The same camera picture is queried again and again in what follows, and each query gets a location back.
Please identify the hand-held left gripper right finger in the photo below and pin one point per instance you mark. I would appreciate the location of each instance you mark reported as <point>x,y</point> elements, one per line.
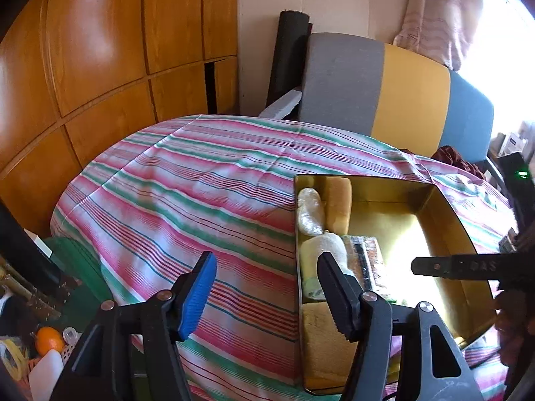
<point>338,296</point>

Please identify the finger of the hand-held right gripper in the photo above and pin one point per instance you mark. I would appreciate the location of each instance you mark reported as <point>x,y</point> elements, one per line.
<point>459,266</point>

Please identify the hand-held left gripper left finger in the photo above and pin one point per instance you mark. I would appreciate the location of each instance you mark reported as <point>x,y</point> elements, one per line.
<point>196,296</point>

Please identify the dark striped snack packet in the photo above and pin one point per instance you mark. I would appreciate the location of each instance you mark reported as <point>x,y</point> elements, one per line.
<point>368,259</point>

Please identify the white sock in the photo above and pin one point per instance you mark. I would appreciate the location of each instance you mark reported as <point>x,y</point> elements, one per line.
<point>311,255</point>

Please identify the large yellow sponge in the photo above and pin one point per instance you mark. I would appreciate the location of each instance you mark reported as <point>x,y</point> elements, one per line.
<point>322,346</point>
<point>338,204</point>

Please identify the gold tin box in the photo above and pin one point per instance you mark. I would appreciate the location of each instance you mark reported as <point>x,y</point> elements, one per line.
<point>401,234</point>

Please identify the white plastic wad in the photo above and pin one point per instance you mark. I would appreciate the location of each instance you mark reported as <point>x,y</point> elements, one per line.
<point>310,213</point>

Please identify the person's right hand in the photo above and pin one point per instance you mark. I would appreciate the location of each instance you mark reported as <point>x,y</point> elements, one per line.
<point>510,326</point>

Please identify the white boxes on shelf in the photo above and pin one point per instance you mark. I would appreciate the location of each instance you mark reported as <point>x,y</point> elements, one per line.
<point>512,142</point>

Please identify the dark red cloth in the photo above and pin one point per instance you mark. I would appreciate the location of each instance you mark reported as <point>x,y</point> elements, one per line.
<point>455,161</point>

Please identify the striped tablecloth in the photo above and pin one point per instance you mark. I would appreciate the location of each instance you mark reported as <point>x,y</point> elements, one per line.
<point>188,183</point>

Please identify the green stool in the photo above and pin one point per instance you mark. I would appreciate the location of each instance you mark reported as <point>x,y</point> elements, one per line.
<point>75,259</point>

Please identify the orange fruit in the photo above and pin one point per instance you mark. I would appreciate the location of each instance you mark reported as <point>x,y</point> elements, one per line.
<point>49,339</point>

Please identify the white plastic container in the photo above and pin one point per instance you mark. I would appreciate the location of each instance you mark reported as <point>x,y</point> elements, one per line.
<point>46,376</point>

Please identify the grey yellow blue sofa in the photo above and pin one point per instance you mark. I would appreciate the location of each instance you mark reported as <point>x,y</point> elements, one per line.
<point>376,87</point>

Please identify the white foam piece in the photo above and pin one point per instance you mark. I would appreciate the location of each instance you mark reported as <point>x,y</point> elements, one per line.
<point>280,106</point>

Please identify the pink patterned curtain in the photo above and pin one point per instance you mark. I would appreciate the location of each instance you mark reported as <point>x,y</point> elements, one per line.
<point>439,12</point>

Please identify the black rolled mat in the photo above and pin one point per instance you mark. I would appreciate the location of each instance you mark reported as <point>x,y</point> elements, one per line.
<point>288,54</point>

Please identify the wooden wardrobe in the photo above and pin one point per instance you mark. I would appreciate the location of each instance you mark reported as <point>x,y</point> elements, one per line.
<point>104,50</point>

